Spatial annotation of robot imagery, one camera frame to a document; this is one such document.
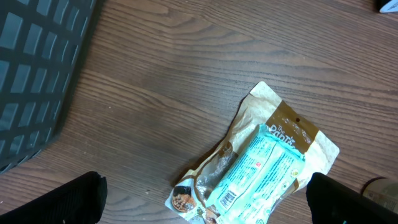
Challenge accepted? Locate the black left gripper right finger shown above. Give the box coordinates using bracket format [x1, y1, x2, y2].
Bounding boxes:
[306, 172, 397, 224]

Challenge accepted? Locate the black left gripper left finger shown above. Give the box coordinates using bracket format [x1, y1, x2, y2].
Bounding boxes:
[1, 171, 108, 224]

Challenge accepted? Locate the green lid Knorr jar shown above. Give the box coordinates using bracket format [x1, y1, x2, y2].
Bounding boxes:
[361, 177, 398, 213]

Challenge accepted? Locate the teal wipes pack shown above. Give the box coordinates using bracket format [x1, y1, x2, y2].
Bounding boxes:
[206, 124, 305, 224]

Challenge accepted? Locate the brown snack pouch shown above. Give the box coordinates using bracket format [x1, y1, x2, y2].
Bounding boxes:
[165, 82, 340, 223]

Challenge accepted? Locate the white barcode scanner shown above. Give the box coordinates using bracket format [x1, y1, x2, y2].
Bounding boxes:
[376, 0, 398, 14]

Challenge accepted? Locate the grey plastic mesh basket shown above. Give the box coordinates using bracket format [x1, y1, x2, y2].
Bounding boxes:
[1, 0, 104, 172]

